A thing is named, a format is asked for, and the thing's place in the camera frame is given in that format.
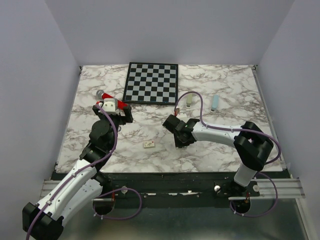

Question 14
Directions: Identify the pale green stapler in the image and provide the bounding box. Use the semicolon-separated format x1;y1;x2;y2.
186;93;193;108

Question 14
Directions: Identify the aluminium rail right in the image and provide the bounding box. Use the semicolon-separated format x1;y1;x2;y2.
223;178;305;201

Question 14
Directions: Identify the black white chessboard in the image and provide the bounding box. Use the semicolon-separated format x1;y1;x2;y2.
122;62;179;106

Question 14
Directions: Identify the light blue stapler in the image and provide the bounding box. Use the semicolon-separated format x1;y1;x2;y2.
210;94;220;112

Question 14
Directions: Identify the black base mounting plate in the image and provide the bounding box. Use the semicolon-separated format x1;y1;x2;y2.
49;171;278;208

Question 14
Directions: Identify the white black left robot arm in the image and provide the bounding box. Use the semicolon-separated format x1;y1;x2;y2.
22;100;133;240

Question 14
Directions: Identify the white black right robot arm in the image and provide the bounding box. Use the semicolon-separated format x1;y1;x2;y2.
162;114;274;196

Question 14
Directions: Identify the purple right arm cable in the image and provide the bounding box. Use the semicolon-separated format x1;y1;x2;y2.
173;91;285;218

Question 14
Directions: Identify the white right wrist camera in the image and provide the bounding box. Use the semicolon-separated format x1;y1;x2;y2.
174;107;188;122

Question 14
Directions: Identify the red glitter toy microphone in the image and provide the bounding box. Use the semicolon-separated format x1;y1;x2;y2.
96;89;131;111

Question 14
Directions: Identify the aluminium rail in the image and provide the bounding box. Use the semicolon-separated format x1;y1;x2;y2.
39;180;115;202
223;178;305;201

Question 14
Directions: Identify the small staple box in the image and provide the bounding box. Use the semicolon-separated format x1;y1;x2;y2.
143;140;155;149

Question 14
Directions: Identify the grey staple strip tray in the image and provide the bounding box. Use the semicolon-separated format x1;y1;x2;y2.
176;146;187;150

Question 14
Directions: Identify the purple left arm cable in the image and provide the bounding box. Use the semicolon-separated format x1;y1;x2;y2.
24;103;142;240

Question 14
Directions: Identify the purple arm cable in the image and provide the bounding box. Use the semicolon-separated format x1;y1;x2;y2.
24;103;142;240
173;91;285;218

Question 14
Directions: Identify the aluminium rail left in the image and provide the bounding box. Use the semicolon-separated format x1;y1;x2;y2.
39;180;115;202

